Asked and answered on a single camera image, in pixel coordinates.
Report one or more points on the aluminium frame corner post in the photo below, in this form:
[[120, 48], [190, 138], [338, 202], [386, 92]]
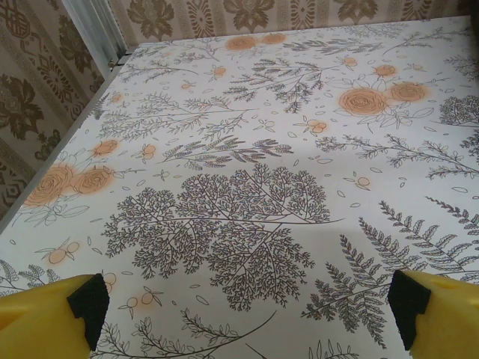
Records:
[[106, 33]]

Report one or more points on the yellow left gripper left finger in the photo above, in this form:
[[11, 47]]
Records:
[[41, 318]]

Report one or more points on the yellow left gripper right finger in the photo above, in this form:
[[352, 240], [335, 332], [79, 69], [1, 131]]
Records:
[[445, 321]]

